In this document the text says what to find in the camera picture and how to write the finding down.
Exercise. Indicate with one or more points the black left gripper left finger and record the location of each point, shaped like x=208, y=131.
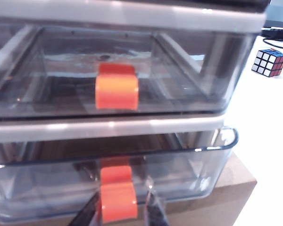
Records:
x=89, y=212

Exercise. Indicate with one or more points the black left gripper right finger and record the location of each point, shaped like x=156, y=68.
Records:
x=155, y=212

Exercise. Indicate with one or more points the white plastic drawer cabinet frame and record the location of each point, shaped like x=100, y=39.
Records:
x=132, y=14

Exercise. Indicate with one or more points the brown cardboard box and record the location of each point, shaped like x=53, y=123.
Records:
x=214, y=207

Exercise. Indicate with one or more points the black Rubik's cube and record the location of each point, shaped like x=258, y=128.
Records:
x=268, y=63

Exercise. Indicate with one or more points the black flat device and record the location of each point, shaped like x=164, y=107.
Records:
x=278, y=30

